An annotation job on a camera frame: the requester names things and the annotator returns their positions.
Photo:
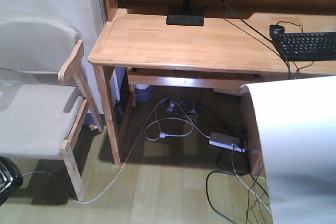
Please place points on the white power strip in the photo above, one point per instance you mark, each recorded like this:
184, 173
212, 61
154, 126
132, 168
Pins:
227, 142

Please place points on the black round desk device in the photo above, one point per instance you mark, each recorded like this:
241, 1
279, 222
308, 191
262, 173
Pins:
276, 29

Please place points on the black keyboard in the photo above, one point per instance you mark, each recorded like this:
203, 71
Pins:
305, 46

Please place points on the grey cushioned wooden chair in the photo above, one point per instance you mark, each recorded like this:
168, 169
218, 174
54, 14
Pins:
43, 120

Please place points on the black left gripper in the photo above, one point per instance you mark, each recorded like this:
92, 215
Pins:
11, 178

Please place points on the wooden desk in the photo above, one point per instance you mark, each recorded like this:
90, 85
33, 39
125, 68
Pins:
222, 54

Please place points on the white paper sheets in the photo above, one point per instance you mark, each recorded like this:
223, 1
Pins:
295, 122

